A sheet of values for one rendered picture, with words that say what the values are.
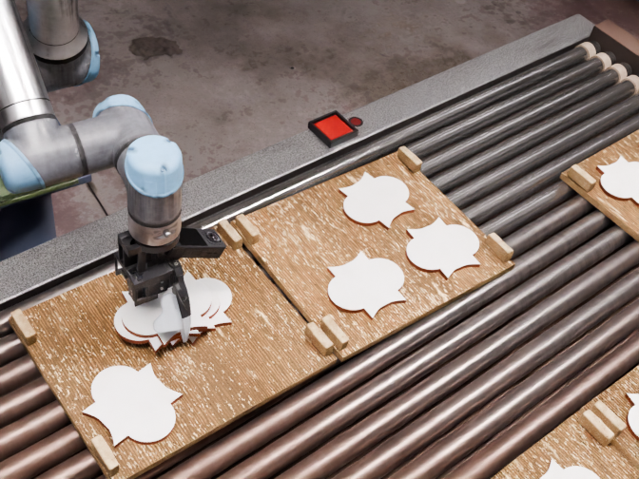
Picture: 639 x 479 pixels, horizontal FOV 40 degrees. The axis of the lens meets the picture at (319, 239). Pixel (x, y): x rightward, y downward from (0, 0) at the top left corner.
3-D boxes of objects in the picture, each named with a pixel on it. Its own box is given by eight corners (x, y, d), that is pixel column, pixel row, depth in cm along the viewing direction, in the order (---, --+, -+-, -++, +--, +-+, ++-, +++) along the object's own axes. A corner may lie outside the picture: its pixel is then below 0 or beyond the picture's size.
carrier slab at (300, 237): (229, 226, 165) (229, 220, 164) (396, 156, 184) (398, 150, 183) (341, 363, 148) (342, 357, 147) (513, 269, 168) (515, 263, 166)
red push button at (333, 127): (312, 128, 187) (313, 123, 186) (334, 119, 190) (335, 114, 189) (330, 144, 185) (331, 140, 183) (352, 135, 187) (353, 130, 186)
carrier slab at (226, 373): (9, 322, 145) (7, 316, 144) (221, 228, 164) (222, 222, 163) (114, 490, 128) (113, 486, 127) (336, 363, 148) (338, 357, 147)
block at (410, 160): (396, 157, 182) (398, 146, 180) (402, 154, 183) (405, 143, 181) (414, 174, 179) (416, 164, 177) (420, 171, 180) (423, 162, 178)
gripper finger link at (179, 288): (172, 315, 139) (158, 263, 136) (183, 310, 140) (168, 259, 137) (184, 321, 135) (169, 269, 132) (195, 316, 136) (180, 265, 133)
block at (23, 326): (10, 321, 143) (9, 311, 141) (22, 316, 144) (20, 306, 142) (27, 348, 140) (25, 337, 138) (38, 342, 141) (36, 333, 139)
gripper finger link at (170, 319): (157, 353, 138) (141, 298, 136) (191, 337, 141) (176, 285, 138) (164, 358, 136) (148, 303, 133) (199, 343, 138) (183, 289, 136)
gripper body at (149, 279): (114, 276, 137) (111, 223, 129) (164, 257, 141) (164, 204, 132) (136, 311, 134) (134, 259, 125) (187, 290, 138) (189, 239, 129)
